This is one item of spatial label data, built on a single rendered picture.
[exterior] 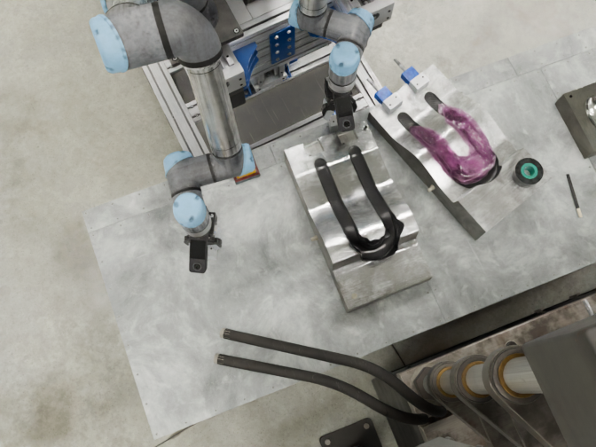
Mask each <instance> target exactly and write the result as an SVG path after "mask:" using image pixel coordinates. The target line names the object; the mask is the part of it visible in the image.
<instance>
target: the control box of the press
mask: <svg viewBox="0 0 596 447"><path fill-rule="evenodd" d="M319 441H320V444H321V446H322V447H382V445H381V443H380V439H379V437H378V435H377V432H376V430H375V427H374V425H373V422H372V420H371V419H369V418H365V419H363V420H360V421H358V422H355V423H353V424H350V425H348V426H346V427H343V428H340V429H338V430H335V431H333V432H332V433H329V434H327V435H323V436H321V437H320V439H319ZM416 447H475V446H473V445H469V444H465V443H460V442H456V441H454V439H453V438H451V437H448V436H446V437H445V438H443V437H440V436H439V437H437V438H435V439H433V440H430V441H428V442H426V443H423V444H420V445H418V446H416Z"/></svg>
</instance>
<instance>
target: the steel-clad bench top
mask: <svg viewBox="0 0 596 447"><path fill-rule="evenodd" d="M447 80H448V81H449V82H450V83H451V84H452V85H453V86H454V87H455V88H456V89H457V90H458V91H460V92H461V93H463V94H464V95H466V96H468V97H469V98H471V99H472V100H474V101H476V102H477V103H478V104H480V105H481V106H482V107H483V108H484V109H485V110H486V111H487V112H488V114H489V115H490V116H491V118H492V119H493V120H494V122H495V123H496V124H497V125H498V127H499V128H500V130H501V131H502V132H503V134H504V135H505V136H506V138H507V139H508V140H509V141H510V142H511V144H512V145H513V146H514V147H515V148H516V149H517V150H521V149H522V148H525V149H526V150H527V151H528V152H529V153H530V154H531V155H532V156H533V157H534V159H535V160H537V161H538V162H539V163H540V164H541V165H542V167H543V168H544V169H545V170H546V171H547V172H548V173H549V175H550V176H551V177H552V178H551V179H550V180H549V181H548V182H547V183H546V184H544V185H543V186H542V187H541V188H540V189H538V190H537V191H536V192H534V193H533V194H532V195H531V196H530V197H528V198H527V199H526V200H525V201H524V202H523V203H522V204H521V205H519V206H518V207H517V208H516V209H514V210H513V211H512V212H511V213H509V214H508V215H507V216H506V217H504V218H503V219H502V220H501V221H500V222H498V223H497V224H496V225H494V226H493V227H492V228H491V229H490V230H488V231H487V232H486V233H484V234H483V235H482V236H481V237H480V238H479V239H478V240H477V241H475V240H474V239H473V238H472V236H471V235H470V234H469V233H468V232H467V231H466V230H465V228H464V227H463V226H462V225H461V224H460V223H459V222H458V220H457V219H456V218H455V217H454V216H453V215H452V214H451V212H450V211H449V210H448V209H447V208H446V207H445V206H444V205H443V203H442V202H441V201H440V200H439V199H437V198H436V196H435V195H434V194H433V193H432V192H429V191H428V190H427V189H428V187H427V186H426V185H425V184H424V183H423V182H422V180H421V179H420V178H419V177H418V176H417V175H416V174H415V172H414V171H413V170H412V169H411V168H410V167H409V166H408V164H407V163H406V162H405V161H404V160H403V159H402V158H401V156H400V155H399V154H398V153H397V152H396V151H395V150H394V148H393V147H392V146H391V145H390V144H389V143H388V142H387V140H386V139H385V138H384V137H383V136H382V135H381V134H380V132H379V131H378V130H377V129H375V128H374V127H373V125H372V124H371V123H370V122H369V121H368V120H367V118H368V114H369V112H370V111H371V110H372V109H374V108H375V107H376V106H377V105H376V106H371V107H369V108H366V109H364V110H361V111H359V112H356V113H353V116H354V122H355V124H357V123H360V122H363V121H366V123H367V125H368V127H369V129H370V131H371V133H372V136H373V138H374V141H375V143H376V145H377V147H378V149H379V151H380V155H381V157H382V159H383V161H384V163H385V166H386V168H387V170H388V173H389V175H390V177H391V179H392V181H393V183H394V185H395V187H396V189H397V190H398V191H399V193H400V194H401V196H402V197H403V199H404V201H405V202H406V204H407V206H408V207H409V209H410V210H411V212H412V214H413V216H414V219H415V221H416V223H417V225H418V227H419V229H420V231H419V233H418V236H417V241H418V244H419V246H420V249H421V252H422V254H423V255H424V257H425V260H426V262H427V265H428V267H429V269H430V271H431V273H432V275H433V277H432V278H431V279H430V280H429V281H427V282H424V283H422V284H419V285H417V286H413V287H411V288H408V289H406V290H403V291H402V292H399V293H397V294H393V295H390V296H389V297H386V298H383V299H381V300H378V301H377V302H373V303H370V304H368V305H365V306H364V307H361V308H359V309H356V310H352V311H350V312H348V313H347V312H346V310H345V308H344V305H343V303H342V300H341V297H340V295H339V293H338V290H337V288H336V285H335V284H334V281H333V278H332V275H331V273H330V271H329V269H328V266H327V264H326V261H325V258H324V256H323V254H322V251H321V249H320V246H319V244H318V241H317V240H314V241H311V239H310V238H312V237H314V236H315V234H314V231H313V230H312V227H311V225H310V221H309V219H308V217H307V215H306V212H305V210H304V207H303V205H302V202H301V200H300V197H299V195H298V192H297V191H296V188H295V186H294V182H293V180H292V178H291V176H290V173H289V171H288V168H287V166H286V163H285V154H284V150H286V149H288V148H291V147H294V146H296V145H300V144H304V145H305V144H308V143H310V142H312V141H315V140H318V137H322V136H324V135H327V134H330V130H329V124H328V123H325V124H322V125H319V126H317V127H315V128H312V129H308V130H305V131H303V132H300V133H297V134H295V135H292V136H290V137H286V138H283V139H280V140H278V141H276V142H273V143H270V144H267V145H264V146H261V147H258V148H255V149H254V150H251V152H252V154H253V156H254V158H255V162H256V165H257V167H258V169H259V171H260V174H261V175H260V176H259V177H256V178H253V179H251V180H248V181H246V182H243V183H241V184H235V181H234V179H233V178H230V179H226V180H223V181H220V182H216V183H213V184H208V185H204V186H201V187H200V188H201V191H202V196H203V200H204V202H205V205H206V206H207V208H208V211H209V212H216V215H217V225H215V232H216V230H217V228H220V231H221V235H220V239H221V240H222V247H221V248H220V249H218V250H217V254H216V260H208V268H207V270H206V272H205V273H193V272H189V252H190V247H189V246H187V245H185V243H184V236H186V235H188V234H187V233H186V232H185V231H184V229H183V227H182V226H181V225H180V223H179V222H178V221H177V220H176V219H175V217H174V213H173V202H172V198H171V194H170V190H169V184H168V181H165V182H162V183H160V184H156V185H153V186H151V187H148V188H145V189H143V190H141V191H138V192H133V193H131V194H129V195H126V196H123V197H120V198H119V199H116V200H111V201H109V202H107V203H104V204H101V205H99V206H96V207H94V208H89V209H87V210H84V211H82V215H83V218H84V221H85V224H86V227H87V230H88V233H89V235H90V241H91V244H92V246H93V249H94V252H95V255H96V257H97V261H98V266H99V268H100V271H101V274H102V278H103V280H104V283H105V286H106V291H107V293H108V297H109V300H110V303H111V305H112V308H113V311H114V316H115V319H116V322H117V325H118V327H119V330H120V334H121V337H122V341H123V344H124V347H125V350H126V353H127V356H128V359H129V363H130V366H131V370H132V372H133V375H134V378H135V381H136V384H137V389H138V392H139V395H140V397H141V400H142V403H143V406H144V409H145V414H146V417H147V419H148V423H149V426H150V429H151V431H152V434H153V439H154V440H156V439H158V438H161V437H163V436H165V435H169V434H171V433H174V432H176V431H178V430H180V429H183V428H185V427H189V426H191V425H193V424H196V423H198V422H201V421H203V420H206V419H208V418H211V417H213V416H216V415H217V414H220V413H222V412H226V411H229V410H230V409H233V408H235V407H238V406H240V405H243V404H246V403H248V402H251V401H253V400H255V399H257V398H260V397H262V396H266V395H268V394H270V393H273V392H275V391H278V390H280V389H282V388H286V387H288V386H290V385H293V384H295V383H297V382H299V381H301V380H293V379H288V378H284V377H279V376H275V375H270V374H266V373H261V372H252V371H248V370H243V369H239V368H234V367H230V366H225V365H218V364H214V356H215V354H216V353H218V354H224V355H228V356H233V357H242V358H246V359H251V360H255V361H260V362H265V363H270V364H275V365H283V366H287V367H292V368H297V369H302V370H306V371H311V372H315V373H323V372H325V371H328V370H330V369H333V368H334V367H337V366H339V365H337V364H333V363H328V362H325V361H320V360H317V359H312V358H308V357H301V356H297V355H293V354H289V353H285V352H281V351H276V350H273V349H266V348H262V347H257V346H254V345H249V344H246V343H241V342H237V341H230V340H226V339H222V338H220V331H221V329H222V328H227V329H231V330H235V331H240V332H244V333H251V334H255V335H260V336H263V337H268V338H272V339H276V340H281V341H288V342H292V343H296V344H300V345H304V346H309V347H312V348H317V349H324V350H328V351H332V352H336V353H341V354H345V355H349V356H353V357H363V356H365V355H368V354H370V353H373V352H374V351H376V350H379V349H383V348H385V347H387V346H389V345H392V344H394V343H397V342H399V341H402V340H405V339H407V338H410V337H412V336H414V335H416V334H419V333H423V332H425V331H427V330H429V329H432V328H434V327H437V326H439V325H442V324H445V322H446V323H447V322H450V321H452V320H454V319H456V318H460V317H463V316H465V315H466V314H469V313H471V312H474V311H476V310H479V309H482V308H484V307H487V306H489V305H491V304H493V303H496V302H500V301H502V300H505V299H506V298H509V297H511V296H514V295H516V294H519V293H522V292H524V291H527V290H529V289H531V288H533V287H536V286H540V285H542V284H544V283H546V282H549V281H551V280H553V279H556V278H559V277H561V276H564V275H566V274H569V273H570V272H573V271H577V270H579V269H582V268H583V267H586V266H588V265H591V264H593V263H596V155H594V156H592V157H590V158H587V159H584V157H583V155H582V154H581V153H580V151H579V149H578V147H577V145H576V142H575V141H574V139H573V137H572V136H571V134H570V132H569V129H568V128H567V126H566V124H565V122H564V121H563V119H562V117H561V115H560V113H559V111H558V109H557V107H556V105H555V103H556V102H557V100H558V99H559V98H560V97H561V96H562V95H563V94H564V93H567V92H570V91H572V90H576V89H578V88H581V87H584V86H585V85H588V84H591V83H593V82H596V26H594V27H590V28H587V29H585V30H582V31H579V32H577V33H575V34H572V35H568V36H565V37H562V38H560V39H558V40H555V41H552V42H550V43H546V44H543V45H540V46H538V47H536V48H533V49H530V50H527V51H524V52H521V53H518V54H516V55H513V56H511V57H508V58H506V59H501V60H499V61H496V62H494V63H491V64H489V65H486V66H484V67H479V68H476V69H475V70H472V71H469V72H466V73H464V74H460V75H457V76H454V77H452V78H450V79H447ZM273 155H274V156H273ZM566 174H569V175H570V179H571V182H572V184H573V187H574V191H575V194H576V198H577V202H578V205H579V207H580V210H581V213H582V217H579V216H578V213H577V211H576V205H575V202H574V199H573V196H572V193H571V190H570V187H569V182H568V179H567V176H566ZM430 288H431V289H430Z"/></svg>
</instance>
